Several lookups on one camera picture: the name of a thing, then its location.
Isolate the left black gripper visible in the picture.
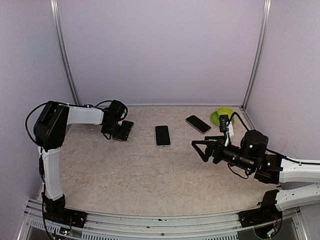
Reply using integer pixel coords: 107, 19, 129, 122
101, 120, 131, 141

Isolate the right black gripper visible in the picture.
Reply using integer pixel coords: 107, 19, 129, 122
192, 135, 256, 173

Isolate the pink phone face down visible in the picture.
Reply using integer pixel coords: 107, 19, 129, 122
112, 120, 134, 142

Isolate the purple-edged black-screen phone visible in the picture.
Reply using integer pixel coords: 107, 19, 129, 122
185, 115, 211, 134

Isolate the lavender phone case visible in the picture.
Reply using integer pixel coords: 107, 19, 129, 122
154, 125, 172, 148

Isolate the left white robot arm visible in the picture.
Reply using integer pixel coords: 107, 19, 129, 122
28, 100, 134, 202

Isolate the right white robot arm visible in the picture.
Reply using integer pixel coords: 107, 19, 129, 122
191, 130, 320, 222

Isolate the green bowl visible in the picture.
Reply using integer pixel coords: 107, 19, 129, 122
217, 106, 234, 118

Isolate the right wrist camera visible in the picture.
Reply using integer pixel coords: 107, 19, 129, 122
219, 114, 235, 147

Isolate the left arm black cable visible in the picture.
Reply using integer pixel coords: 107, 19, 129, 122
24, 99, 129, 148

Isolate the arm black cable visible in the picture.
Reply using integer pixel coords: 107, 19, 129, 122
24, 99, 129, 148
227, 111, 320, 180

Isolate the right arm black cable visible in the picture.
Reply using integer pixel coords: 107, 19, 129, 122
227, 111, 320, 180

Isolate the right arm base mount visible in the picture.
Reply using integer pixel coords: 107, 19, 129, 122
238, 189, 283, 228

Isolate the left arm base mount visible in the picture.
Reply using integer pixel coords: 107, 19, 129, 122
41, 193, 88, 229

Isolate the right aluminium frame post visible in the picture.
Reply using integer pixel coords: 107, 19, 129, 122
241, 0, 272, 112

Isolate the aluminium frame post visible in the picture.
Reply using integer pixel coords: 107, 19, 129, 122
241, 0, 272, 112
50, 0, 81, 105

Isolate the front aluminium rail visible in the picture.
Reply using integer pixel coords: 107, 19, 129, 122
17, 212, 308, 240

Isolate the left aluminium frame post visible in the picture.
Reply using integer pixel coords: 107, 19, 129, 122
50, 0, 81, 105

